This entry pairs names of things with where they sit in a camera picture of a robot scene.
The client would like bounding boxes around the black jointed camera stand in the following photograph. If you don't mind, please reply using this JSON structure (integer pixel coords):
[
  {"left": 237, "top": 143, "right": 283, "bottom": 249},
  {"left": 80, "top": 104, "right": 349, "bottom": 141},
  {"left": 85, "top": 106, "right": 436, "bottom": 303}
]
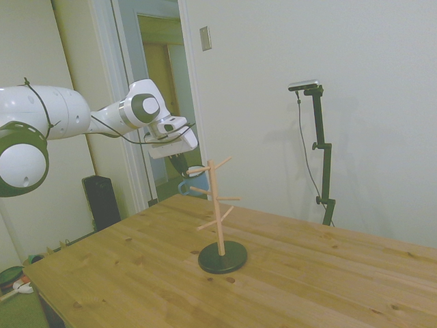
[{"left": 302, "top": 85, "right": 337, "bottom": 227}]

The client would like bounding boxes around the metal wall switch plate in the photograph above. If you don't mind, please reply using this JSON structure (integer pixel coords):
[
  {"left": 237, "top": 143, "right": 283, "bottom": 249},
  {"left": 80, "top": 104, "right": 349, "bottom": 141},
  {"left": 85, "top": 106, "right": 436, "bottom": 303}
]
[{"left": 199, "top": 25, "right": 213, "bottom": 53}]

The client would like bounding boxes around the blue enamel mug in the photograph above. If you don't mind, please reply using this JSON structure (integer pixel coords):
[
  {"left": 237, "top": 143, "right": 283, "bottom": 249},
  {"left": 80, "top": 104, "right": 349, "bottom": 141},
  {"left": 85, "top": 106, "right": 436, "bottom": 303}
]
[{"left": 178, "top": 169, "right": 210, "bottom": 197}]

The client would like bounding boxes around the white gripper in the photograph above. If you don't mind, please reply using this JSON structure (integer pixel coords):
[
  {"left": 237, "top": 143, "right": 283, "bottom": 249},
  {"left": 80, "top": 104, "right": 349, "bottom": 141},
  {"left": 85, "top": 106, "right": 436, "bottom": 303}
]
[{"left": 148, "top": 129, "right": 199, "bottom": 178}]

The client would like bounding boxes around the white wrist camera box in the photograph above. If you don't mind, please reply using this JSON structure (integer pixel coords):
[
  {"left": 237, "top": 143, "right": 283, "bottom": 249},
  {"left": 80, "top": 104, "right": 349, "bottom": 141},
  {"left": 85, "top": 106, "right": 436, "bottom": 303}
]
[{"left": 160, "top": 116, "right": 188, "bottom": 135}]

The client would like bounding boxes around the wooden hallway door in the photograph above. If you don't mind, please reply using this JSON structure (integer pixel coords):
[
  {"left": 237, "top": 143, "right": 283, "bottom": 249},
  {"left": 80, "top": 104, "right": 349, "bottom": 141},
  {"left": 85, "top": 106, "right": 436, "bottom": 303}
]
[{"left": 143, "top": 42, "right": 187, "bottom": 178}]

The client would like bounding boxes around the white plastic floor item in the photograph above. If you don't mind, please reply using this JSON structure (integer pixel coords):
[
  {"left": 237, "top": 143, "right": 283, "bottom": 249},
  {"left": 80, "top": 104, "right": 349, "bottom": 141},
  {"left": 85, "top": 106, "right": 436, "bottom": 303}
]
[{"left": 12, "top": 278, "right": 35, "bottom": 295}]

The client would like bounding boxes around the cream closet door with knob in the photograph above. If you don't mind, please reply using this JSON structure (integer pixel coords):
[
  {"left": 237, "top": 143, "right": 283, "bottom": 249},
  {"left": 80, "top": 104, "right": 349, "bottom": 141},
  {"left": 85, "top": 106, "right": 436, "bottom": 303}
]
[{"left": 0, "top": 0, "right": 98, "bottom": 254}]

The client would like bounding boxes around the white open door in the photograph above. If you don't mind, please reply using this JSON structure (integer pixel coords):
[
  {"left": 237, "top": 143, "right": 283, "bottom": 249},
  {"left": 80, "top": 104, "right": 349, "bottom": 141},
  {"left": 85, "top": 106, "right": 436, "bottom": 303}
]
[{"left": 111, "top": 0, "right": 170, "bottom": 206}]

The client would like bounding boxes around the green round floor item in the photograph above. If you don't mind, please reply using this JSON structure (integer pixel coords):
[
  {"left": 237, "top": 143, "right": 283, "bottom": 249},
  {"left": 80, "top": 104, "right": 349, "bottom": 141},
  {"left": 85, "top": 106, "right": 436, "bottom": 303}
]
[{"left": 0, "top": 266, "right": 25, "bottom": 291}]

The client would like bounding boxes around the grey exterior camera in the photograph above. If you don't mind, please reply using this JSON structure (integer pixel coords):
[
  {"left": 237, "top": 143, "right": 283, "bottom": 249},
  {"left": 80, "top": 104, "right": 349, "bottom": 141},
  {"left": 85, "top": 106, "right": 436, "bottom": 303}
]
[{"left": 288, "top": 79, "right": 322, "bottom": 93}]

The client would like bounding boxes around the wooden mug tree black base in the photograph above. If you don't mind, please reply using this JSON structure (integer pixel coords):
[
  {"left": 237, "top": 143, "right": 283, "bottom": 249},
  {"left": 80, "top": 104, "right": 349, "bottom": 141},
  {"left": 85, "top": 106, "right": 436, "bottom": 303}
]
[{"left": 186, "top": 156, "right": 249, "bottom": 275}]

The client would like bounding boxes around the black tall speaker box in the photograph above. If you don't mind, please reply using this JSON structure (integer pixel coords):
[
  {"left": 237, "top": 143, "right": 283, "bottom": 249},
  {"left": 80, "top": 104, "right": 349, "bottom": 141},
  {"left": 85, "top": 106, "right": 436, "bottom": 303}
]
[{"left": 81, "top": 174, "right": 122, "bottom": 233}]

